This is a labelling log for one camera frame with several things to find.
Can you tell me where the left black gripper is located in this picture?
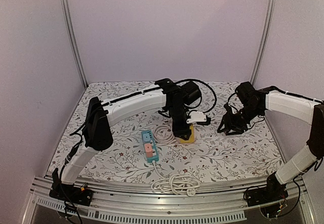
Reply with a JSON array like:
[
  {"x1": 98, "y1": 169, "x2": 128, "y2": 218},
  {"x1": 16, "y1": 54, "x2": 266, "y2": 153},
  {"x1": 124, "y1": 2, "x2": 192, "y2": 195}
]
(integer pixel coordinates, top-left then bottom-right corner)
[{"x1": 168, "y1": 104, "x2": 192, "y2": 140}]

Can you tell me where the yellow cube socket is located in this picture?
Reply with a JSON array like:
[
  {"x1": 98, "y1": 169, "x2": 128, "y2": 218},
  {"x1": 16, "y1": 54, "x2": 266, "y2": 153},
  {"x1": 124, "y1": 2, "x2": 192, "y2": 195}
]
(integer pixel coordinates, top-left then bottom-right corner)
[{"x1": 177, "y1": 124, "x2": 196, "y2": 144}]

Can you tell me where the pink cable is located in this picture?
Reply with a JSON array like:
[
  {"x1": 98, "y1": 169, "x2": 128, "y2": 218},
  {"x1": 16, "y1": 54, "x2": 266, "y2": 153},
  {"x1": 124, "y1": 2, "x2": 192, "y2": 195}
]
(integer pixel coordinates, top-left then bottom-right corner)
[{"x1": 153, "y1": 125, "x2": 176, "y2": 144}]

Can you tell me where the blue plug adapter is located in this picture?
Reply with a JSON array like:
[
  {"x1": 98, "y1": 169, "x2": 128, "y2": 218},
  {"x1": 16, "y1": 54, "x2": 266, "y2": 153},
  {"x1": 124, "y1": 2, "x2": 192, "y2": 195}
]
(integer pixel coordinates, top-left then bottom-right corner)
[{"x1": 142, "y1": 132, "x2": 153, "y2": 142}]

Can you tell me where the pink plug adapter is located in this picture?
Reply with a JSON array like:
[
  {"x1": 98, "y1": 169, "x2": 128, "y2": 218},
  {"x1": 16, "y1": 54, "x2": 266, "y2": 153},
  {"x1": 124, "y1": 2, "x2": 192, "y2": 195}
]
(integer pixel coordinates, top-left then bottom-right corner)
[{"x1": 144, "y1": 143, "x2": 153, "y2": 158}]

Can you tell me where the teal power strip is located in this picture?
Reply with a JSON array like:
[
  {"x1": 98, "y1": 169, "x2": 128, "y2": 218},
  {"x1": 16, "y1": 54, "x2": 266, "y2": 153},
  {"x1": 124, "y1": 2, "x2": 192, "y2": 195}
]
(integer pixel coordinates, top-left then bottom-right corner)
[{"x1": 141, "y1": 130, "x2": 159, "y2": 163}]

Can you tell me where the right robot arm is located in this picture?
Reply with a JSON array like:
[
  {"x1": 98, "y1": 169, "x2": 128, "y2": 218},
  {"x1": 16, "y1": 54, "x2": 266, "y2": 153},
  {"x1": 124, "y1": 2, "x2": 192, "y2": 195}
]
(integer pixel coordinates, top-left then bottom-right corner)
[{"x1": 217, "y1": 82, "x2": 323, "y2": 202}]

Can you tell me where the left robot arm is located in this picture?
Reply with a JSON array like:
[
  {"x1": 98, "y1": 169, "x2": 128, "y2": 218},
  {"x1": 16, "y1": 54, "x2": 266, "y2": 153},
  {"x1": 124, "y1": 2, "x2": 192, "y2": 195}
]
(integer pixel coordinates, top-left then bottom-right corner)
[{"x1": 52, "y1": 79, "x2": 211, "y2": 201}]

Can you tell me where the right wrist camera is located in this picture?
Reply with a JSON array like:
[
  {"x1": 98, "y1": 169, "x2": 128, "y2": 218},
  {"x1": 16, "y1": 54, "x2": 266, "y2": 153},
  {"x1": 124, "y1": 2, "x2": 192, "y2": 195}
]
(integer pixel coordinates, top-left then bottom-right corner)
[{"x1": 224, "y1": 103, "x2": 234, "y2": 116}]

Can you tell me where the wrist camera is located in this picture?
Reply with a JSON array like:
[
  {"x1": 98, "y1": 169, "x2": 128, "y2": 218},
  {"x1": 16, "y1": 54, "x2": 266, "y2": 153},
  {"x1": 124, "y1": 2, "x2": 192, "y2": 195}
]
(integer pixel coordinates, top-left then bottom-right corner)
[
  {"x1": 224, "y1": 103, "x2": 234, "y2": 116},
  {"x1": 186, "y1": 110, "x2": 211, "y2": 126}
]

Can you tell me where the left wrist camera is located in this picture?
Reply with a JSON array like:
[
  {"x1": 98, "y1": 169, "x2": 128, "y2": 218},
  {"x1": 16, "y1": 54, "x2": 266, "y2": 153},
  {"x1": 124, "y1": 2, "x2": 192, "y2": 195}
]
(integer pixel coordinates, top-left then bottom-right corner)
[{"x1": 186, "y1": 110, "x2": 211, "y2": 126}]

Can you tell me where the white power strip cable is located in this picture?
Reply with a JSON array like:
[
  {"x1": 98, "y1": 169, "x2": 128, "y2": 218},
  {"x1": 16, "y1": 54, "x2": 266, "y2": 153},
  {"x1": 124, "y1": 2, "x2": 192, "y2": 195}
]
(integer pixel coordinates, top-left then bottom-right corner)
[{"x1": 150, "y1": 161, "x2": 201, "y2": 197}]

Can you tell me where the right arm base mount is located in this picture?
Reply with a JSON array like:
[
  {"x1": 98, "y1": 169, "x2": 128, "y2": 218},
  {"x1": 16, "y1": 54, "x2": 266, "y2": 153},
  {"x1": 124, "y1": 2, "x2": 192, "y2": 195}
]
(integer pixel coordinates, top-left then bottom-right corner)
[{"x1": 243, "y1": 183, "x2": 289, "y2": 207}]

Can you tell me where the aluminium front rail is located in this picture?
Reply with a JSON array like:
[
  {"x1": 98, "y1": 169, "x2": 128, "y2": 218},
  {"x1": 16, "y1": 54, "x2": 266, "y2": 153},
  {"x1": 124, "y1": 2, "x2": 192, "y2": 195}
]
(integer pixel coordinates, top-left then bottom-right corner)
[{"x1": 22, "y1": 176, "x2": 319, "y2": 223}]

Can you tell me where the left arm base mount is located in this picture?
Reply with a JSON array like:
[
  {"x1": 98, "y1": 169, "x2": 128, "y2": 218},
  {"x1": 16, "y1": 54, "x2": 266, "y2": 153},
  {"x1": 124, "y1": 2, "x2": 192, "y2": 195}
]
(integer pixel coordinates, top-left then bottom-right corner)
[{"x1": 49, "y1": 183, "x2": 94, "y2": 206}]

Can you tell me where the right aluminium frame post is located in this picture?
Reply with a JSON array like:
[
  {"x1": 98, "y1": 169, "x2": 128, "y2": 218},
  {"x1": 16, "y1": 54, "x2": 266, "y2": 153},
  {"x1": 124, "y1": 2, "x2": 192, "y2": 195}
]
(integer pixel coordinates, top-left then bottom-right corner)
[{"x1": 250, "y1": 0, "x2": 276, "y2": 85}]

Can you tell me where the aluminium frame post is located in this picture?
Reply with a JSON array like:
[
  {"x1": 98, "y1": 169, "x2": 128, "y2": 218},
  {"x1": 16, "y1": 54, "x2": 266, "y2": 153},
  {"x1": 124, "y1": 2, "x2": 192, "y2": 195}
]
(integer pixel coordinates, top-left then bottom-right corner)
[
  {"x1": 250, "y1": 0, "x2": 276, "y2": 85},
  {"x1": 60, "y1": 0, "x2": 89, "y2": 89}
]

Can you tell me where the left aluminium frame post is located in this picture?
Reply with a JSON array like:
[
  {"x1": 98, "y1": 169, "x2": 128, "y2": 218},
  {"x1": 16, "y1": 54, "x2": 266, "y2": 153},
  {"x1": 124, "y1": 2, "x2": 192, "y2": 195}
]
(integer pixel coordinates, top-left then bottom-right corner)
[{"x1": 60, "y1": 0, "x2": 89, "y2": 89}]

